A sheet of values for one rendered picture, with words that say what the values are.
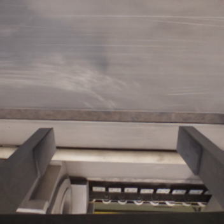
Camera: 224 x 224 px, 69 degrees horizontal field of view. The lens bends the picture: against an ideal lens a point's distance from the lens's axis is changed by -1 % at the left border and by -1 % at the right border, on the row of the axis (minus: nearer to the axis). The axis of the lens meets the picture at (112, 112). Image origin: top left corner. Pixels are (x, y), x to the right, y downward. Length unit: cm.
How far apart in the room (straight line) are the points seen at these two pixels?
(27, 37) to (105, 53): 13
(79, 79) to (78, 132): 16
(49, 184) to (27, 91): 25
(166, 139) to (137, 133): 8
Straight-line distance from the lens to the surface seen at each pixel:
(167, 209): 300
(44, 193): 49
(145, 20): 29
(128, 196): 72
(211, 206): 78
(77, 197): 65
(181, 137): 17
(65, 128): 44
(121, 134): 44
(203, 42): 33
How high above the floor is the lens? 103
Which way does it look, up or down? 48 degrees down
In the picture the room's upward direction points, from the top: 177 degrees counter-clockwise
